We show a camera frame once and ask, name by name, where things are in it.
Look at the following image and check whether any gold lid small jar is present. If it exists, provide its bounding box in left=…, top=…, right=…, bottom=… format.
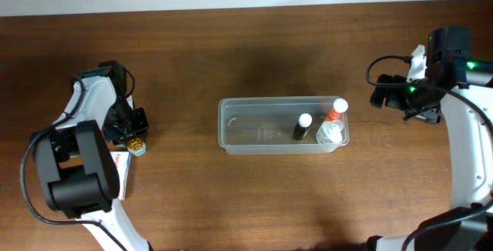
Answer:
left=126, top=138, right=146, bottom=156

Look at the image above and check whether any white blue medicine box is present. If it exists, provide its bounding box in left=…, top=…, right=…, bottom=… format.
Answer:
left=110, top=152, right=132, bottom=201

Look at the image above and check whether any orange tube white cap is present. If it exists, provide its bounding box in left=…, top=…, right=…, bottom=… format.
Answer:
left=325, top=98, right=349, bottom=121

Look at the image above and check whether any white pump bottle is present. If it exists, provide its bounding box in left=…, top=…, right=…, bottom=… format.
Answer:
left=316, top=119, right=344, bottom=144

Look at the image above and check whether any black bottle white cap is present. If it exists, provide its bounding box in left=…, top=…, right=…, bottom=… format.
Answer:
left=293, top=113, right=313, bottom=141

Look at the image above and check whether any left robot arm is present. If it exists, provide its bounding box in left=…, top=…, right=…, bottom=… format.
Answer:
left=20, top=60, right=152, bottom=250

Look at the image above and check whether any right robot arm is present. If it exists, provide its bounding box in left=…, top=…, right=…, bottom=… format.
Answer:
left=364, top=26, right=492, bottom=251

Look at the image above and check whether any clear plastic container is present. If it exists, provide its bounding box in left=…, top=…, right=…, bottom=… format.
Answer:
left=218, top=96, right=350, bottom=155

